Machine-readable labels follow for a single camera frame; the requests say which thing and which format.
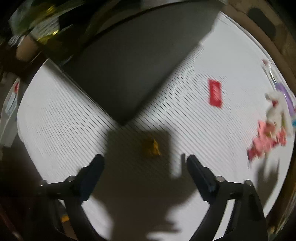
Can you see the brown paper cup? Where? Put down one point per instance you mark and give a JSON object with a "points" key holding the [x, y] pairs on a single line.
{"points": [[25, 48]]}

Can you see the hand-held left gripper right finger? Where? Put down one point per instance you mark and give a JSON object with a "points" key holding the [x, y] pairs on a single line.
{"points": [[200, 175]]}

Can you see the gold candy wrapper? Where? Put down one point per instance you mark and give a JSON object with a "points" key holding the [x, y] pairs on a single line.
{"points": [[151, 147]]}

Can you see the brown sofa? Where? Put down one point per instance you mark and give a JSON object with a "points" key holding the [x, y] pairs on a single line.
{"points": [[266, 34]]}

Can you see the white and pink plush toy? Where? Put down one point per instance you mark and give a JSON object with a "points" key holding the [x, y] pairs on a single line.
{"points": [[263, 143]]}

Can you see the red flat packet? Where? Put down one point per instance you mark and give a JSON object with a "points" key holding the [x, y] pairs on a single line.
{"points": [[215, 93]]}

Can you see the blue packet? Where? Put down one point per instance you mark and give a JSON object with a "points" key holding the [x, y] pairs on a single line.
{"points": [[293, 124]]}

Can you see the white striped tablecloth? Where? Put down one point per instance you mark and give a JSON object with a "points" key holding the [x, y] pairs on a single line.
{"points": [[69, 120]]}

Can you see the purple curved plastic holder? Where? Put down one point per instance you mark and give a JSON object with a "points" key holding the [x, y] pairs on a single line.
{"points": [[286, 95]]}

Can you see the clear plastic container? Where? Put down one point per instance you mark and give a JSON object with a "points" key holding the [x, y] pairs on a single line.
{"points": [[268, 69]]}

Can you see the green yellow bag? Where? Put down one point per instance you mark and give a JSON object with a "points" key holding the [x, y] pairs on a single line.
{"points": [[46, 16]]}

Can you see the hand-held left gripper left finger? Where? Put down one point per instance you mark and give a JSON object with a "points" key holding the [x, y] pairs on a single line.
{"points": [[93, 172]]}

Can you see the white plastic bag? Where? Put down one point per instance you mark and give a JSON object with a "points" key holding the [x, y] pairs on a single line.
{"points": [[10, 109]]}

